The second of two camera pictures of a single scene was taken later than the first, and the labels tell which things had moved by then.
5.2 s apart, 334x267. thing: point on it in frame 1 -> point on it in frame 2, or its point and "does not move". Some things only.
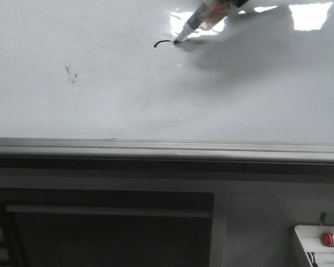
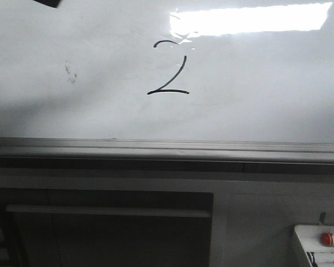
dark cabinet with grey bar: [55, 227] does not move
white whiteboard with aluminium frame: [100, 85] does not move
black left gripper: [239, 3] -> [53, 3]
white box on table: [324, 245] does not move
